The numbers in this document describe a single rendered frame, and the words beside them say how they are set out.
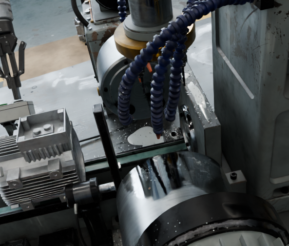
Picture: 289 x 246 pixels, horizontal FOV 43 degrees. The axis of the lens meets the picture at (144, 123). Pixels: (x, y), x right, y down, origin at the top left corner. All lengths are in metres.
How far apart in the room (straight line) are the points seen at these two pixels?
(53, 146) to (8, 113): 0.30
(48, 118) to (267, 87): 0.55
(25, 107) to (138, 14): 0.53
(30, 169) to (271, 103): 0.59
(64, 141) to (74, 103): 0.69
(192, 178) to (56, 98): 1.06
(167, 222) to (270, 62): 0.43
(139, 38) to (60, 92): 0.96
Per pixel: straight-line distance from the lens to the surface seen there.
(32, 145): 0.93
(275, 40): 0.73
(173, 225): 0.41
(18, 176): 0.95
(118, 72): 1.12
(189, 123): 0.95
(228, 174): 1.04
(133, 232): 0.70
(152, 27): 0.79
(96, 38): 1.31
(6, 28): 1.22
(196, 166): 0.74
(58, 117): 1.00
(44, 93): 1.73
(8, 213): 1.09
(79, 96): 1.64
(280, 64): 0.76
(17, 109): 1.19
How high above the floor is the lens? 1.70
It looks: 39 degrees down
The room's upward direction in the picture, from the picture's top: 11 degrees counter-clockwise
